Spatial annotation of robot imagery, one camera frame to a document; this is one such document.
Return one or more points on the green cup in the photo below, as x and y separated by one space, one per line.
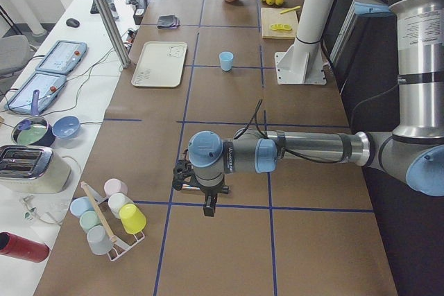
88 220

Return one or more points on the wooden rack rod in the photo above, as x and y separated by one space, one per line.
95 205

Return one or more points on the lemon slices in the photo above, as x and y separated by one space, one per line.
281 27

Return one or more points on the white cup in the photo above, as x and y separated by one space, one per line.
116 201

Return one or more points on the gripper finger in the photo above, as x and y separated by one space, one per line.
209 206

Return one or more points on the white post base plate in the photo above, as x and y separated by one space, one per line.
301 64

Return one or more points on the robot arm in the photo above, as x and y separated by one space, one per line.
411 153

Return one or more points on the cream toaster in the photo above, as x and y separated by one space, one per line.
33 169

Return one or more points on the blue teach pendant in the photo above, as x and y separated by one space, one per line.
49 85
63 57

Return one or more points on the wooden cutting board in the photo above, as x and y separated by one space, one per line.
270 16

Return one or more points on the black computer mouse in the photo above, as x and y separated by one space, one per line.
71 22

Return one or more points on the steel muddler black tip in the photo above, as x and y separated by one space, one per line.
186 187

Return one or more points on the grey cup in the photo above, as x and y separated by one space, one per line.
98 240

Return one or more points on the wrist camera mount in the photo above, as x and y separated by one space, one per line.
182 174

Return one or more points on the blue cup on rack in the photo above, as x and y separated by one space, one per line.
80 205

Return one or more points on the pink cup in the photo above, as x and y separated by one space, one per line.
113 186

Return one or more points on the upper blue teach pendant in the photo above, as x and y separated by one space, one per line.
63 57

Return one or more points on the grey folded cloth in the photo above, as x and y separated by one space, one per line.
168 22

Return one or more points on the red bottle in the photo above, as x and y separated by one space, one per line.
22 248

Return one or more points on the cream bear tray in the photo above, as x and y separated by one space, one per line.
160 65

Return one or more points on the purple handled saucepan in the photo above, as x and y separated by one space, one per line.
34 130

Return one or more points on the light blue cup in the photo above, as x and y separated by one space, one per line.
226 59

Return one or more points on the blue bowl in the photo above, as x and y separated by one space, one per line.
66 128

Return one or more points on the grey office chair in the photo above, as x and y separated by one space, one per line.
15 54

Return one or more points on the white wire cup rack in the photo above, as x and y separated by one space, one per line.
121 247

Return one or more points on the yellow cup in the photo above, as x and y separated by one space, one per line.
132 219

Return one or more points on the lower blue teach pendant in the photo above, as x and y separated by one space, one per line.
49 85

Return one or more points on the aluminium frame post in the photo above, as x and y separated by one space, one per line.
113 32

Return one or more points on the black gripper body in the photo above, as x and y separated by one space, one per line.
209 193

